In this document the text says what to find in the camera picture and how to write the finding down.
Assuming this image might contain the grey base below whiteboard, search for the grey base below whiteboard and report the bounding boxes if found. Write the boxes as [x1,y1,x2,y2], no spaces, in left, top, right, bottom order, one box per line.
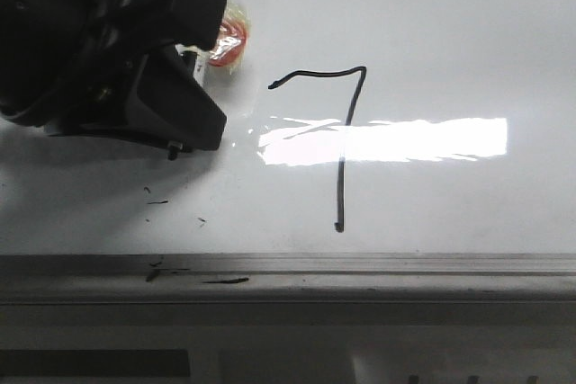
[1,302,575,383]

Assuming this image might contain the black white whiteboard marker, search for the black white whiteboard marker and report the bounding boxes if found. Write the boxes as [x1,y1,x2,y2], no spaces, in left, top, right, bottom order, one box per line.
[176,0,251,85]

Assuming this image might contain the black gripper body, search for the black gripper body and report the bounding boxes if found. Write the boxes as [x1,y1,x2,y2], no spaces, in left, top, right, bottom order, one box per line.
[1,0,140,128]

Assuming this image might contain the white whiteboard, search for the white whiteboard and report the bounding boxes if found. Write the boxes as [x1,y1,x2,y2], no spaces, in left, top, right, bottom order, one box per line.
[1,0,575,255]

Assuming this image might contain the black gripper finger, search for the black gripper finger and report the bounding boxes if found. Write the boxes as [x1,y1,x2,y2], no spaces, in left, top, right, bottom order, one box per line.
[101,0,227,58]
[71,48,227,160]

